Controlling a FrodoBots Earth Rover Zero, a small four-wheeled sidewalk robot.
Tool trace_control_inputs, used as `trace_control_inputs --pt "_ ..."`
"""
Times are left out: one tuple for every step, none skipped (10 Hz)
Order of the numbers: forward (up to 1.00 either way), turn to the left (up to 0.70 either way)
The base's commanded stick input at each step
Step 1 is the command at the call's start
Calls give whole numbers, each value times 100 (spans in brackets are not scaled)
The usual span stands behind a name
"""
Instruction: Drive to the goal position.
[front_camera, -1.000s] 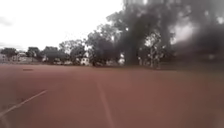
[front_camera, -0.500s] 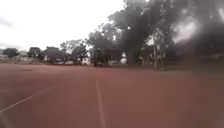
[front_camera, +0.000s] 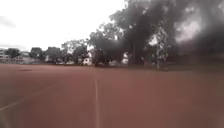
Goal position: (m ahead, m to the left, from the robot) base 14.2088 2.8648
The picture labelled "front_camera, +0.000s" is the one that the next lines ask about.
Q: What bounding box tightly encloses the small white building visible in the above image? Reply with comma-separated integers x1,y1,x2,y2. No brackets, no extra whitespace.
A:
82,51,94,67

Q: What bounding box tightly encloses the large dark tree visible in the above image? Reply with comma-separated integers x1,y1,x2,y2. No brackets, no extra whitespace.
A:
87,0,224,70

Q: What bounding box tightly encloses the row of distant trees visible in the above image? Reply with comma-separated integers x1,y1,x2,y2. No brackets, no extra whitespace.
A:
4,38,90,65

